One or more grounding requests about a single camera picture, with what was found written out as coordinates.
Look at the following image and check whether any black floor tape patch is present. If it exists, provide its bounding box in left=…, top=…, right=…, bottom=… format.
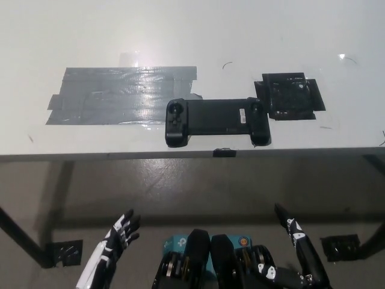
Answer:
left=49, top=240, right=84, bottom=269
left=319, top=234, right=361, bottom=263

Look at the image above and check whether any black tape square patch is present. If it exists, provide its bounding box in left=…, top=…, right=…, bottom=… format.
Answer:
left=253, top=72, right=327, bottom=121

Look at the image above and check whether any robot torso black teal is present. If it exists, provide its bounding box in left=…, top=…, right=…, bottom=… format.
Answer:
left=153, top=228, right=283, bottom=289

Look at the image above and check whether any small black tape strip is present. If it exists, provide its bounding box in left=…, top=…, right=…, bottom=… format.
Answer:
left=212, top=147, right=237, bottom=158

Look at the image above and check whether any black table leg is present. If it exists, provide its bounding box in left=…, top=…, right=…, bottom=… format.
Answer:
left=359, top=219, right=385, bottom=259
left=0, top=204, right=51, bottom=269

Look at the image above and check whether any grey duct tape patch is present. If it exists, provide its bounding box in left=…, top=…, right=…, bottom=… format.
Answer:
left=45, top=66, right=203, bottom=126

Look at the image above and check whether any black game controller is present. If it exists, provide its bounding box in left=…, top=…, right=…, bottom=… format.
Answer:
left=164, top=96, right=271, bottom=148

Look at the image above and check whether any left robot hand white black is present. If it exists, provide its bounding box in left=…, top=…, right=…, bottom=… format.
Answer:
left=76, top=209, right=142, bottom=289

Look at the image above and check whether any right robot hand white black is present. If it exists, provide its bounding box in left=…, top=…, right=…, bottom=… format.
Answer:
left=254, top=203, right=331, bottom=289

